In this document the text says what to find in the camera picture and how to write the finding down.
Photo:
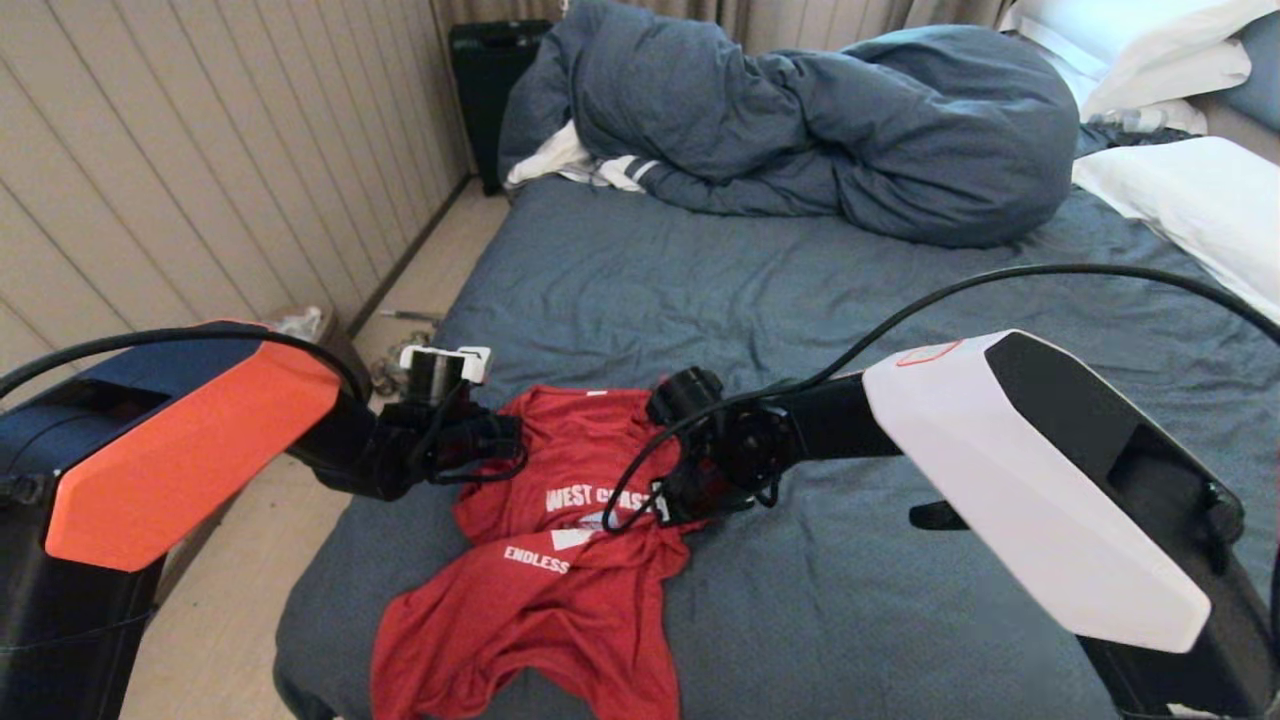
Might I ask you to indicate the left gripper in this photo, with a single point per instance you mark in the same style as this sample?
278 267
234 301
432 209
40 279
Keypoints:
488 438

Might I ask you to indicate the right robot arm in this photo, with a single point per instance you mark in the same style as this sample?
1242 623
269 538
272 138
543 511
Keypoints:
1000 480

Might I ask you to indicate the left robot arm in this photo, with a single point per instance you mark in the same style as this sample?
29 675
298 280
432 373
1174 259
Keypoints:
180 450

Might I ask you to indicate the bed with blue sheet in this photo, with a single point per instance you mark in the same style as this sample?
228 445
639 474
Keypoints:
700 280

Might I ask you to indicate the white striped garment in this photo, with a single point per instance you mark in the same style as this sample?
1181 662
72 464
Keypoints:
570 160

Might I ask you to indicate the red printed t-shirt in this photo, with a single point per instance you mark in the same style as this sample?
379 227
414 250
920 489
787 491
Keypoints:
560 610

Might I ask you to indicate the white plastic bag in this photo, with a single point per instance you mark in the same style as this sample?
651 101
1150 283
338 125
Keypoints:
300 322

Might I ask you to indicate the black box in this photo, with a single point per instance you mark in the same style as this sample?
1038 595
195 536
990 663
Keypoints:
485 90

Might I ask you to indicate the blue grey duvet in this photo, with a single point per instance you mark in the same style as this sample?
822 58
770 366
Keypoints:
800 120

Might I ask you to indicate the white pillow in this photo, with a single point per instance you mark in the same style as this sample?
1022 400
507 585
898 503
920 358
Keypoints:
1150 40
1200 200

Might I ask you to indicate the grey pillow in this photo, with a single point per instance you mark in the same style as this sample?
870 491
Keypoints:
1258 80

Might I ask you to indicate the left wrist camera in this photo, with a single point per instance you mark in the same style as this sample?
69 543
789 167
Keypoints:
440 368

